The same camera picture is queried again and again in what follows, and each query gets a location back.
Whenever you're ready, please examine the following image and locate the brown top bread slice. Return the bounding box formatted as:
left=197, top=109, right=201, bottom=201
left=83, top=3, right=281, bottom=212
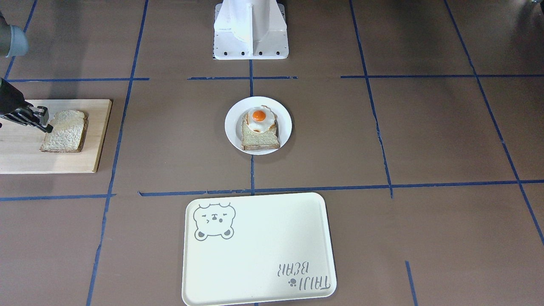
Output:
left=40, top=110, right=89, bottom=153

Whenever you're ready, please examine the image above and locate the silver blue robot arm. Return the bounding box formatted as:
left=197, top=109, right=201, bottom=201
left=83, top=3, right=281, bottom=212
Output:
left=0, top=15, right=53, bottom=133

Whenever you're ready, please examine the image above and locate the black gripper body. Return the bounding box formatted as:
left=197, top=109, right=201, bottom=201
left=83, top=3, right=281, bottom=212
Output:
left=0, top=78, right=34, bottom=125

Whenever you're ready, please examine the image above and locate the white camera post with base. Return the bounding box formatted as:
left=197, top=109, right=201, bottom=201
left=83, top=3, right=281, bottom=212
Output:
left=212, top=0, right=289, bottom=60

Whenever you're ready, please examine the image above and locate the light wooden cutting board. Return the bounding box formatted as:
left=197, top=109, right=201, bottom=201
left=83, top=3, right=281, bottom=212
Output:
left=0, top=99, right=112, bottom=174

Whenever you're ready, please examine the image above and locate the cream bear serving tray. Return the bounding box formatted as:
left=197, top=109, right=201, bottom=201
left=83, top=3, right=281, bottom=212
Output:
left=182, top=192, right=337, bottom=306

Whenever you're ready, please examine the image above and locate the white round plate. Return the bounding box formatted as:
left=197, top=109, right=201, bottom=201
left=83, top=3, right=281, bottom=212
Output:
left=224, top=96, right=293, bottom=155

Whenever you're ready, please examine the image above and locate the bread slice with fried egg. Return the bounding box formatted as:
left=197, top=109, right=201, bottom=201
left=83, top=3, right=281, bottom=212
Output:
left=241, top=105, right=280, bottom=151

